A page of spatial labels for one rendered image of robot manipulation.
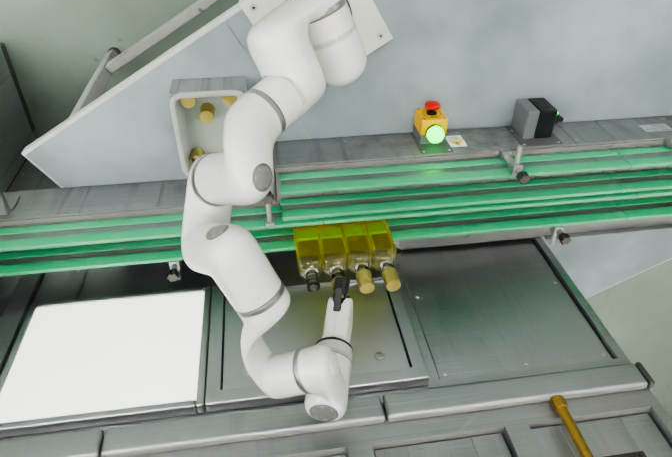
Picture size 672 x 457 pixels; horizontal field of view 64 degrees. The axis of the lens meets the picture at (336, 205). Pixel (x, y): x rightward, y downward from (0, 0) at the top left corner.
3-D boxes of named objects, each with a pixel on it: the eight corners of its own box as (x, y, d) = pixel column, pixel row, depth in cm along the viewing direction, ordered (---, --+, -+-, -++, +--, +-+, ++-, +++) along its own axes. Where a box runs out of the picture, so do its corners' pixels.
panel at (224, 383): (34, 311, 131) (-20, 441, 104) (30, 302, 130) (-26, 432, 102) (392, 276, 142) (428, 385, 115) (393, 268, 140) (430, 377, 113)
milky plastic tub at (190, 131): (186, 161, 138) (183, 179, 131) (171, 79, 125) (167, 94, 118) (254, 156, 140) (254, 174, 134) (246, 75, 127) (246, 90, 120)
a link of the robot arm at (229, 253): (323, 249, 88) (271, 242, 99) (260, 137, 79) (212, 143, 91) (253, 317, 79) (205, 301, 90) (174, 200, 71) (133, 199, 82)
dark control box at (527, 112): (509, 124, 147) (522, 139, 140) (515, 98, 142) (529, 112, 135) (537, 123, 147) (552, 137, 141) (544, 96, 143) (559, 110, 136)
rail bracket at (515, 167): (494, 156, 137) (515, 185, 126) (499, 130, 132) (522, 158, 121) (509, 155, 137) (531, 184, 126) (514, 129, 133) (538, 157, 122)
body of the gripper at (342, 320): (352, 373, 105) (357, 329, 114) (352, 339, 99) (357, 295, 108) (314, 370, 105) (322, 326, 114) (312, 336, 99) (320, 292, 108)
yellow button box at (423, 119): (411, 131, 143) (419, 145, 137) (414, 105, 139) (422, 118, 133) (437, 129, 144) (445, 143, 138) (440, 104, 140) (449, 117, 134)
